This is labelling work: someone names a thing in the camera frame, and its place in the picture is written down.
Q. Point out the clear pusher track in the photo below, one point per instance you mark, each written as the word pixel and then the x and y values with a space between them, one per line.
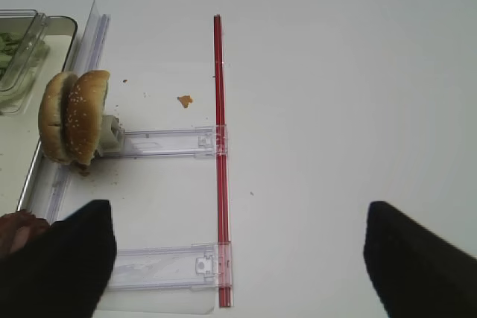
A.
pixel 199 266
pixel 208 141

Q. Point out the right upper clear pusher track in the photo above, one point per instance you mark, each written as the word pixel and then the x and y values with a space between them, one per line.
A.
pixel 208 141

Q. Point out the brown meat patty slice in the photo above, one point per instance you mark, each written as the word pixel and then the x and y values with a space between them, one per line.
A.
pixel 18 228

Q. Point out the white right upper pusher block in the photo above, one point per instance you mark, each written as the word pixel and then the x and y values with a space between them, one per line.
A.
pixel 111 140

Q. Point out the clear plastic salad container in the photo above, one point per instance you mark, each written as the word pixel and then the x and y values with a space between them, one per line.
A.
pixel 23 48

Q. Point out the orange food crumb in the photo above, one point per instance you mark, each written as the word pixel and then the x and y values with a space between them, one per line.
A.
pixel 185 100

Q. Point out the right red rail strip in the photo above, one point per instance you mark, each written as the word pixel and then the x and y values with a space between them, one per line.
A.
pixel 225 299

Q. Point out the right lower clear pusher track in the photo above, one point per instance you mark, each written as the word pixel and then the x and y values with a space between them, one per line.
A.
pixel 199 266

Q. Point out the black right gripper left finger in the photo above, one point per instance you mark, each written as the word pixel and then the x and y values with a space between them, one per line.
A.
pixel 64 271

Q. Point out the white metal tray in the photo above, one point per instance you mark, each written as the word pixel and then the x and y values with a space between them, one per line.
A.
pixel 20 146

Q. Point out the sesame burger bun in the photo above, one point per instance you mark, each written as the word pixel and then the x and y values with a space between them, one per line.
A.
pixel 70 116

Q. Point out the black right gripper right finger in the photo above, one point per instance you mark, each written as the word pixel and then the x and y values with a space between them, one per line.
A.
pixel 414 272

